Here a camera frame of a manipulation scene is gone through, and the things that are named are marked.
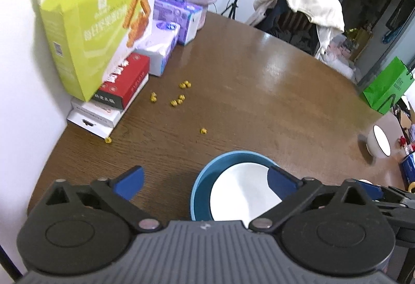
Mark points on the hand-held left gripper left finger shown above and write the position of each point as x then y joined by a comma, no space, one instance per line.
131,182

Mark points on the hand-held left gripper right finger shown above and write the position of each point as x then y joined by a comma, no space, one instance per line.
281,183

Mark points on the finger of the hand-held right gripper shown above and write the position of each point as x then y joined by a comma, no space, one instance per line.
400,203
371,188

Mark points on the white bowl with black rim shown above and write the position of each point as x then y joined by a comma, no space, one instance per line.
377,144
240,193

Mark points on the blue ribbed bowl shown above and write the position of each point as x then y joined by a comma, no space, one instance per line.
202,183

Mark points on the yellow mug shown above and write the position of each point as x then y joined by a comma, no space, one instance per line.
411,187

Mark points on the blue tissue pack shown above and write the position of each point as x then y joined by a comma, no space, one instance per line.
409,169

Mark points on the small red flower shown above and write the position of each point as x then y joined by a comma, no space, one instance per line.
403,141

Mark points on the flat white box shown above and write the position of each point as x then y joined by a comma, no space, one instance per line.
97,118

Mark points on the scattered yellow kernels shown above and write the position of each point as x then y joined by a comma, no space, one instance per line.
180,99

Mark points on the green paper bag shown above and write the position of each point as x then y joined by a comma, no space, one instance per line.
387,93

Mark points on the red box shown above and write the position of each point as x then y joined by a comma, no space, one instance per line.
126,80

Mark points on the purple tissue pack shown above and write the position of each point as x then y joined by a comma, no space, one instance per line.
160,44

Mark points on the yellow-green snack box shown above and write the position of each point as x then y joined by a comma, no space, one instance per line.
90,44

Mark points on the dark wooden chair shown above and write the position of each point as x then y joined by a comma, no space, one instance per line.
298,28

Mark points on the purple and white box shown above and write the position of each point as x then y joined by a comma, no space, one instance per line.
180,16

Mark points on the cream jacket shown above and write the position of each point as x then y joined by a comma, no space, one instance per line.
311,2

